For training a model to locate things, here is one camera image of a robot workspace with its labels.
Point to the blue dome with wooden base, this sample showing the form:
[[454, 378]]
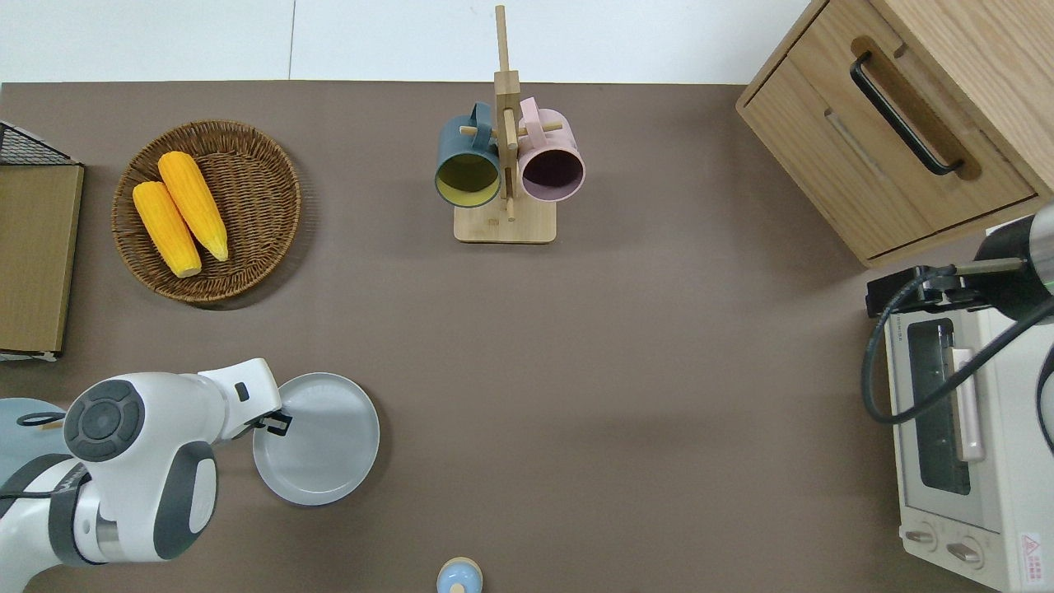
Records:
[[459, 579]]

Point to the yellow corn cob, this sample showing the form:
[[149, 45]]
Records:
[[167, 231], [196, 206]]

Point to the pink mug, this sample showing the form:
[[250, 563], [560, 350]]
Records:
[[560, 140]]

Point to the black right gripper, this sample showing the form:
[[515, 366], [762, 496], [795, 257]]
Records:
[[1009, 288]]

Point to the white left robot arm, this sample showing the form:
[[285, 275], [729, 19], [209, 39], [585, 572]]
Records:
[[177, 403]]

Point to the wooden board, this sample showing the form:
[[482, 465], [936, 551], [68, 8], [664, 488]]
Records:
[[37, 255]]

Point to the light blue plate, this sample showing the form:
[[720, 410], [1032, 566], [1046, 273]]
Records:
[[20, 451]]

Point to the brown table mat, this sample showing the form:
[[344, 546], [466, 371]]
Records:
[[659, 371]]

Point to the toaster oven knob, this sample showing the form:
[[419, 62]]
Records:
[[921, 539], [965, 552]]

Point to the wooden drawer cabinet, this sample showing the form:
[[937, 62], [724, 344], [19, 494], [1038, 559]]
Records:
[[832, 148]]

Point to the round wicker basket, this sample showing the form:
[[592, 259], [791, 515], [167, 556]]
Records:
[[255, 206]]

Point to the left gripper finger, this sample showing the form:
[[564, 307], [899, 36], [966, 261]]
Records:
[[278, 424]]

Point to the wooden mug tree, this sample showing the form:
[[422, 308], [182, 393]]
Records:
[[504, 226]]

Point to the dark teal mug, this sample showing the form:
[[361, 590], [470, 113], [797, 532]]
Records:
[[461, 144]]

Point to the gray plate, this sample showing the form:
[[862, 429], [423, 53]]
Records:
[[329, 445]]

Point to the cream toaster oven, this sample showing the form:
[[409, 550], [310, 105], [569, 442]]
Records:
[[1017, 461]]

